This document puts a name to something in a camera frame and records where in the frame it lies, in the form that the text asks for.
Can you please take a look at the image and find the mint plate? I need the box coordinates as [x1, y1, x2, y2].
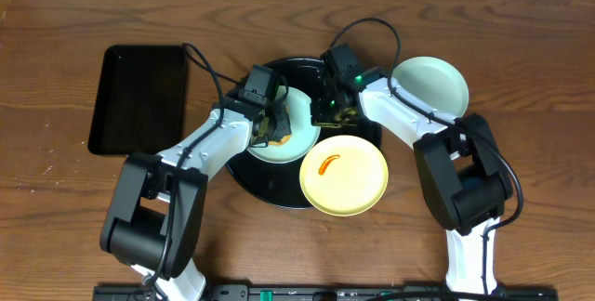
[247, 87, 321, 164]
[392, 57, 469, 117]

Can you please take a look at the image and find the orange green scrub sponge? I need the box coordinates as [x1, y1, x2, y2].
[269, 105, 292, 145]

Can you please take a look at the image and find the yellow plate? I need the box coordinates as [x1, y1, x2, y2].
[299, 135, 389, 216]

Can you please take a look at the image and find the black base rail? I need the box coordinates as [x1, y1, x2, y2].
[92, 284, 560, 301]

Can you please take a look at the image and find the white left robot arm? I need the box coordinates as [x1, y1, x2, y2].
[93, 65, 291, 300]

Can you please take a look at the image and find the black rectangular water tray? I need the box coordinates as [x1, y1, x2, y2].
[87, 45, 188, 155]

